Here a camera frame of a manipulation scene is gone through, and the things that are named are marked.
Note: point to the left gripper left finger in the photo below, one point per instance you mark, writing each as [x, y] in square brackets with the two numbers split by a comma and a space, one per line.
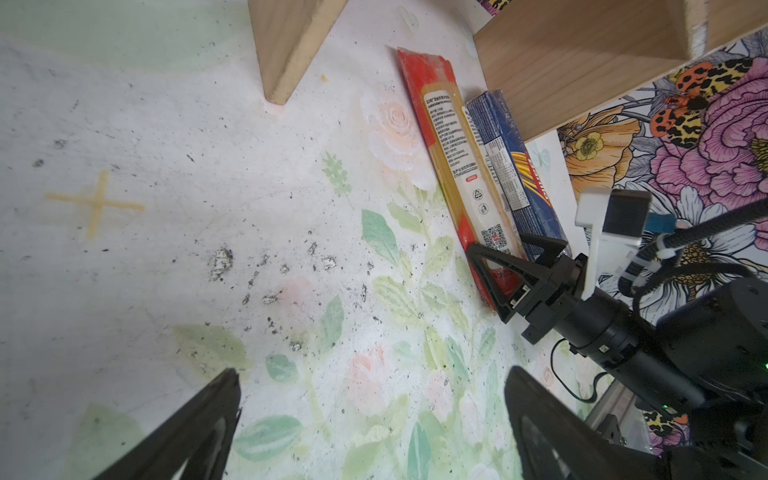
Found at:
[194, 443]

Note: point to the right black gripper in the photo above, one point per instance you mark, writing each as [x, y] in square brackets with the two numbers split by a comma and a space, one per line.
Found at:
[601, 328]

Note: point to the blue Barilla spaghetti box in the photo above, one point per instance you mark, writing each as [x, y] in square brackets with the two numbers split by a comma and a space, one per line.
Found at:
[524, 198]

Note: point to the red clear spaghetti bag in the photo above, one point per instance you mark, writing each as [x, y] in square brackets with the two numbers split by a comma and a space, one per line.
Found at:
[475, 206]

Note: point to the wooden two-tier shelf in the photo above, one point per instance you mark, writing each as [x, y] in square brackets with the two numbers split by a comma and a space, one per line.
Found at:
[553, 60]

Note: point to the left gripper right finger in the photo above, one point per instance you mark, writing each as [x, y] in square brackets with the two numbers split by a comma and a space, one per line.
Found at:
[554, 443]

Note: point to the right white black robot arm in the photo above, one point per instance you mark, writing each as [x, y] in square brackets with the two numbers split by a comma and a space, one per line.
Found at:
[706, 360]

